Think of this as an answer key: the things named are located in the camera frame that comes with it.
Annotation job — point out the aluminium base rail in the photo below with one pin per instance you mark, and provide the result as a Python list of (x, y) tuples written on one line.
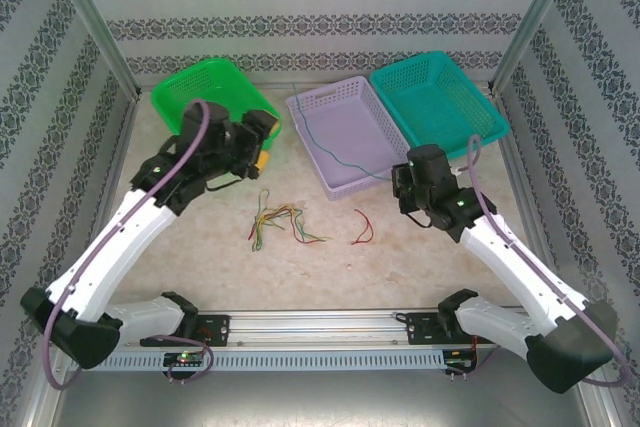
[(310, 327)]

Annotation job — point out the small circuit board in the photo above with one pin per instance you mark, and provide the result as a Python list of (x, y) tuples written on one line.
[(185, 359), (457, 361)]

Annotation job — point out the aluminium table side rail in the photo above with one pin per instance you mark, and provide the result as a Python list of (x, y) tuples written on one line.
[(106, 197)]

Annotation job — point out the aluminium frame post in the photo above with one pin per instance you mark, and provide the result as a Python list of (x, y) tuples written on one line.
[(97, 22), (531, 22)]

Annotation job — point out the lilac plastic basket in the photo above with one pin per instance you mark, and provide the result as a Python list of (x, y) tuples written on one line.
[(350, 147)]

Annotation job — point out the green plastic basket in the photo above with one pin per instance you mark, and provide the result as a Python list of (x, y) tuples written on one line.
[(230, 87)]

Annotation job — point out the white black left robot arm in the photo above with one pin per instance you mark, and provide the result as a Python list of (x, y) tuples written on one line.
[(122, 259)]

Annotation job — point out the teal plastic basket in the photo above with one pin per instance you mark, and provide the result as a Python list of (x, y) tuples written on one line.
[(435, 112)]

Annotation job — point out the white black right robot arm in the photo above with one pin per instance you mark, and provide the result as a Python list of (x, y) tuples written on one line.
[(520, 277)]

